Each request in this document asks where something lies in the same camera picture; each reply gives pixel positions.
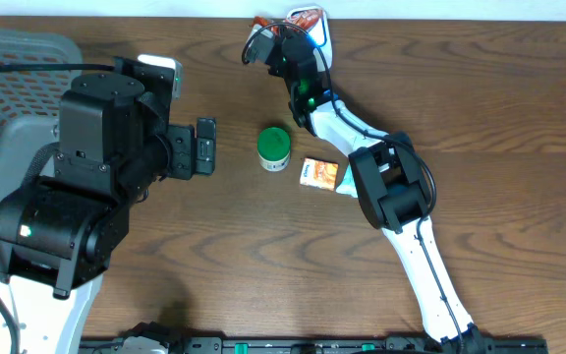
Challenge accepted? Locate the orange candy bar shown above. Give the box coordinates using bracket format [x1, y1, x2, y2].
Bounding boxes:
[253, 8, 323, 31]

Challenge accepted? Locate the orange tissue pack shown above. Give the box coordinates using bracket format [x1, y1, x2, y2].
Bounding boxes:
[299, 157, 339, 191]

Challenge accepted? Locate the teal wet wipes pack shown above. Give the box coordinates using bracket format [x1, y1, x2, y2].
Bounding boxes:
[335, 166, 358, 199]

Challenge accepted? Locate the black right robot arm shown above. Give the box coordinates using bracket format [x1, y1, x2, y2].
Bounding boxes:
[243, 23, 481, 353]

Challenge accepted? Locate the white barcode scanner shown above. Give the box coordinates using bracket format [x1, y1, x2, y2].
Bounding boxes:
[286, 5, 333, 72]

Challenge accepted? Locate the green lid jar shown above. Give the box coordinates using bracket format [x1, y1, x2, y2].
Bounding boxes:
[257, 127, 291, 172]

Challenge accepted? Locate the dark grey plastic basket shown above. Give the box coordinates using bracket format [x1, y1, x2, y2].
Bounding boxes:
[0, 28, 85, 311]

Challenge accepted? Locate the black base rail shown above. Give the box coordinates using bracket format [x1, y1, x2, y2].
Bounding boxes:
[79, 335, 549, 354]

